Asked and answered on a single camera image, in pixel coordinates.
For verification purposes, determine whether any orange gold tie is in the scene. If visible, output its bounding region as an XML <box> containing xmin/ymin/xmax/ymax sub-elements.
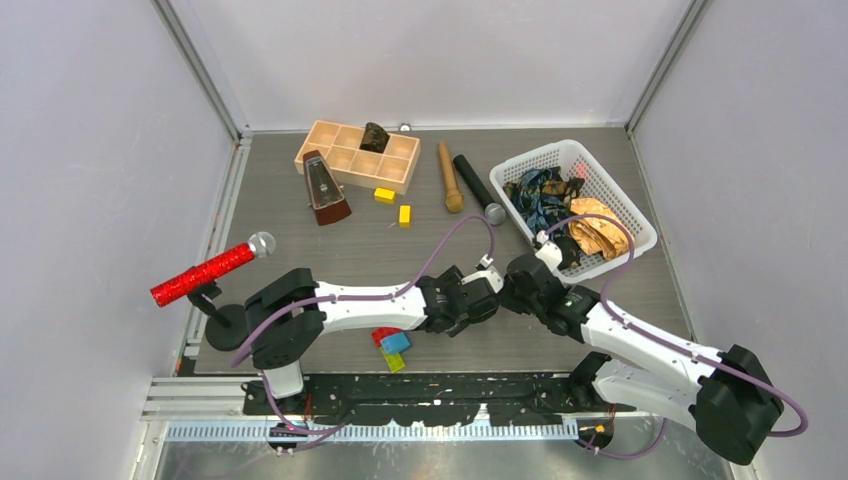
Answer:
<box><xmin>568</xmin><ymin>198</ymin><xmax>630</xmax><ymax>261</ymax></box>

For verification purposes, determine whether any yellow green translucent brick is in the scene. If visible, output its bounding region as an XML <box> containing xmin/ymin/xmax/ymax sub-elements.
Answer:
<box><xmin>380</xmin><ymin>349</ymin><xmax>406</xmax><ymax>373</ymax></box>

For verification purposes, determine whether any blue patterned tie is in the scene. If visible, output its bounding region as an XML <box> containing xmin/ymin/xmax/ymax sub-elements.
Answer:
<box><xmin>503</xmin><ymin>167</ymin><xmax>585</xmax><ymax>236</ymax></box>

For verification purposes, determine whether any black microphone silver head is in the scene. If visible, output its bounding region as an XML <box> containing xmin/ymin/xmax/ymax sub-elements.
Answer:
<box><xmin>452</xmin><ymin>155</ymin><xmax>506</xmax><ymax>226</ymax></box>

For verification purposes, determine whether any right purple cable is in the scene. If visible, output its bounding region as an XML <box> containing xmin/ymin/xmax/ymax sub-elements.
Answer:
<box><xmin>536</xmin><ymin>212</ymin><xmax>810</xmax><ymax>460</ymax></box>

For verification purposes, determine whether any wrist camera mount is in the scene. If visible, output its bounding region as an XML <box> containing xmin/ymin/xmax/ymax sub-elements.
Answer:
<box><xmin>534</xmin><ymin>231</ymin><xmax>564</xmax><ymax>273</ymax></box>
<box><xmin>461</xmin><ymin>254</ymin><xmax>504</xmax><ymax>293</ymax></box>

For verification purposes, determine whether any red glitter microphone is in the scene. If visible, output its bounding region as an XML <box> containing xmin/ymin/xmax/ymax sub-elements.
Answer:
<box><xmin>150</xmin><ymin>231</ymin><xmax>276</xmax><ymax>307</ymax></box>

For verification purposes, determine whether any dark rolled tie in tray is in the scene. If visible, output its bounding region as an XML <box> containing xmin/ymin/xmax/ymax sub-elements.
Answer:
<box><xmin>359</xmin><ymin>122</ymin><xmax>391</xmax><ymax>154</ymax></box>

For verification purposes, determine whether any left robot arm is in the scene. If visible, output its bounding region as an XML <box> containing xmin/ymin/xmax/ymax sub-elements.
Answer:
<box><xmin>231</xmin><ymin>266</ymin><xmax>504</xmax><ymax>414</ymax></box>

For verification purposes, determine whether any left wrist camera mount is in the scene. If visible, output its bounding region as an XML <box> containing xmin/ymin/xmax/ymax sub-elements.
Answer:
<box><xmin>461</xmin><ymin>254</ymin><xmax>504</xmax><ymax>293</ymax></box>

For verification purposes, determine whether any yellow block near tray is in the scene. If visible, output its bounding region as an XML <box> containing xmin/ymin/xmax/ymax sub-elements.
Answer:
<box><xmin>373</xmin><ymin>188</ymin><xmax>397</xmax><ymax>204</ymax></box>

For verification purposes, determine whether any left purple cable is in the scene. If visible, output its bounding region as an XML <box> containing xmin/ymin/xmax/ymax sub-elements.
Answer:
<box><xmin>230</xmin><ymin>213</ymin><xmax>498</xmax><ymax>455</ymax></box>

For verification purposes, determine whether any blue toy brick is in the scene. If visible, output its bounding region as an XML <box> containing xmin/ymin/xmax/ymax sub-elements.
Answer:
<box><xmin>380</xmin><ymin>331</ymin><xmax>411</xmax><ymax>355</ymax></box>

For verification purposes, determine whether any wooden compartment tray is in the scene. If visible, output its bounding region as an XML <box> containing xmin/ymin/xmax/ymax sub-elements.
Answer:
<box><xmin>293</xmin><ymin>120</ymin><xmax>421</xmax><ymax>195</ymax></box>

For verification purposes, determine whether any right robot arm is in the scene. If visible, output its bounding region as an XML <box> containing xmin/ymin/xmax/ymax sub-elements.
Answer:
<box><xmin>501</xmin><ymin>254</ymin><xmax>784</xmax><ymax>465</ymax></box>

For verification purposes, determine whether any red toy brick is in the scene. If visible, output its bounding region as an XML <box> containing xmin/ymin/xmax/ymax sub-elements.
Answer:
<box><xmin>371</xmin><ymin>327</ymin><xmax>402</xmax><ymax>347</ymax></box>

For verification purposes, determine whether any brown wooden metronome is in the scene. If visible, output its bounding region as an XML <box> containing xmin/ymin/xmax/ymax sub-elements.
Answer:
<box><xmin>302</xmin><ymin>150</ymin><xmax>352</xmax><ymax>226</ymax></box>

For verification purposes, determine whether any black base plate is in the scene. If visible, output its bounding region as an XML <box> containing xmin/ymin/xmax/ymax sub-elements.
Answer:
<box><xmin>241</xmin><ymin>372</ymin><xmax>614</xmax><ymax>427</ymax></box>

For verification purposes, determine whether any yellow block upright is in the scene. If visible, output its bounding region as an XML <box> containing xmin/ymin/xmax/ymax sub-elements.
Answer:
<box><xmin>398</xmin><ymin>205</ymin><xmax>412</xmax><ymax>228</ymax></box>

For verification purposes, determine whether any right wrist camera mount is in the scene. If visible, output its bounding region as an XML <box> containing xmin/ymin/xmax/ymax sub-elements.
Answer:
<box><xmin>534</xmin><ymin>231</ymin><xmax>564</xmax><ymax>273</ymax></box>

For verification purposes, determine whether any white plastic basket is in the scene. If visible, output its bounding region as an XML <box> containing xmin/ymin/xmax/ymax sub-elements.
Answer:
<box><xmin>488</xmin><ymin>140</ymin><xmax>658</xmax><ymax>257</ymax></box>

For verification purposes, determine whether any purple cable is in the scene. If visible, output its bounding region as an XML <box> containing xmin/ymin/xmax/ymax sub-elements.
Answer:
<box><xmin>536</xmin><ymin>212</ymin><xmax>810</xmax><ymax>460</ymax></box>
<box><xmin>230</xmin><ymin>213</ymin><xmax>498</xmax><ymax>455</ymax></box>

